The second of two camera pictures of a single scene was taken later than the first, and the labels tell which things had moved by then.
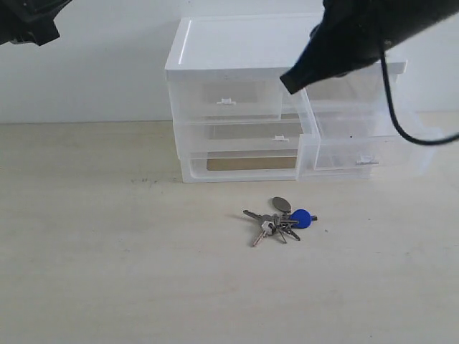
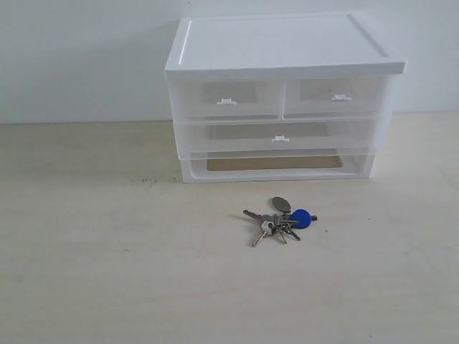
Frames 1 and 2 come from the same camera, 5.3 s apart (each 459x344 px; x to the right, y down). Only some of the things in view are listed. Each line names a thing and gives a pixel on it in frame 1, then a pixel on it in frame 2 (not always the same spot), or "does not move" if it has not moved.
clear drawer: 350,140 to 336,97
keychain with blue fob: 283,221 does not move
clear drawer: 224,94 does not move
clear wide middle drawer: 208,139 does not move
